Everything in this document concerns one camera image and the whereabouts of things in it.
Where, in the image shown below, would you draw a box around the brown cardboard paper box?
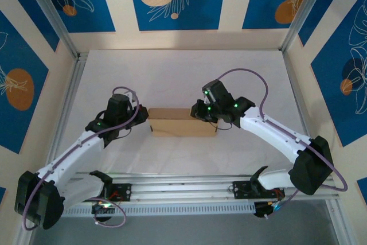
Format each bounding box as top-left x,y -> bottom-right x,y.
148,108 -> 217,138

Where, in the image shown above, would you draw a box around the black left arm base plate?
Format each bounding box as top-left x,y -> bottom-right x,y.
79,183 -> 132,203

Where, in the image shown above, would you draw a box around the aluminium side rail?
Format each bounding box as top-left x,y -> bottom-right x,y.
41,52 -> 89,183
282,51 -> 324,176

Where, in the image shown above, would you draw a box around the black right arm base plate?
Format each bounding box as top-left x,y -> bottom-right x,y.
232,180 -> 285,200

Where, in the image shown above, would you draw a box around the aluminium frame post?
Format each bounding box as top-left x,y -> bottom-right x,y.
20,0 -> 80,60
280,0 -> 335,54

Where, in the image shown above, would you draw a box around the aluminium rail frame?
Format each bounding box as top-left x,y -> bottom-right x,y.
24,173 -> 341,208

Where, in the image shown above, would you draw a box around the grey slotted cable duct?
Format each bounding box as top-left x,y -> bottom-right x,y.
36,201 -> 256,217

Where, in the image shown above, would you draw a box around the black controller board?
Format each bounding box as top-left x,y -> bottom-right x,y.
253,201 -> 283,219
91,201 -> 117,223

